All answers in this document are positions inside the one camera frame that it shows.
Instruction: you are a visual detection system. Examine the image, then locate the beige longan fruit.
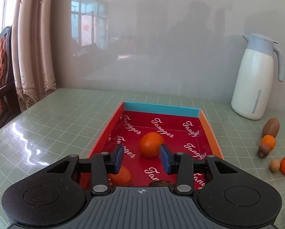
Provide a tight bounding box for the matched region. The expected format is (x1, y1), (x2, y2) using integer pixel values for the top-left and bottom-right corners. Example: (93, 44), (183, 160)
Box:
(269, 159), (280, 173)

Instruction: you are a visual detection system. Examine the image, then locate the small brown cut fruit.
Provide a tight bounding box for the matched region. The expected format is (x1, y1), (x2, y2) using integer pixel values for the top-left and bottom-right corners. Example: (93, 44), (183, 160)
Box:
(257, 143), (271, 159)

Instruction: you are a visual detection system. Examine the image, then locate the orange carrot piece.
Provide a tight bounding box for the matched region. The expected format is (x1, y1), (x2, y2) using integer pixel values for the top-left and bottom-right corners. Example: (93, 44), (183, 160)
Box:
(108, 166), (132, 187)

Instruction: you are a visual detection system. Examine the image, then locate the dark mangosteen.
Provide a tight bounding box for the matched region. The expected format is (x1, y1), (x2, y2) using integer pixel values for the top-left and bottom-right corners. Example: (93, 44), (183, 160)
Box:
(149, 180), (174, 189)

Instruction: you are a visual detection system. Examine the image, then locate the brown kiwi fruit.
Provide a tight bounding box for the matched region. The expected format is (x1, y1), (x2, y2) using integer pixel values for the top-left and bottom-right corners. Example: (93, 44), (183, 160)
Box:
(262, 118), (280, 138)

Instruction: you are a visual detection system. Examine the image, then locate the orange tangerine back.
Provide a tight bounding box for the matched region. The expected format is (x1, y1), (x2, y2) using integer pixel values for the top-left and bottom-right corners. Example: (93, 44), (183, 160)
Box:
(261, 134), (276, 151)

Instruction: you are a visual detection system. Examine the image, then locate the green grid tablecloth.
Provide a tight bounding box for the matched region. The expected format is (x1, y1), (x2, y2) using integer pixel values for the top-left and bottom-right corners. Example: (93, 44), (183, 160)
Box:
(0, 89), (285, 228)

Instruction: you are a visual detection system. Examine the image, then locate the white thermos jug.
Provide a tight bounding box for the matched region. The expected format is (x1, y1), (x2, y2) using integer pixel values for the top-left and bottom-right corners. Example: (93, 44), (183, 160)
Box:
(231, 33), (283, 120)

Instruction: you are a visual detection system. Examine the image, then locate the wooden sofa with red cushions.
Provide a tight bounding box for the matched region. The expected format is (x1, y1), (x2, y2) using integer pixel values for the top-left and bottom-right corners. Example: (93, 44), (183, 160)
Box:
(0, 26), (21, 129)

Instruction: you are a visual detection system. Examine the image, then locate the beige lace curtain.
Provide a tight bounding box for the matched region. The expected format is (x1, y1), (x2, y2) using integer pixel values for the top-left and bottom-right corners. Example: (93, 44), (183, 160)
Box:
(11, 0), (57, 111)

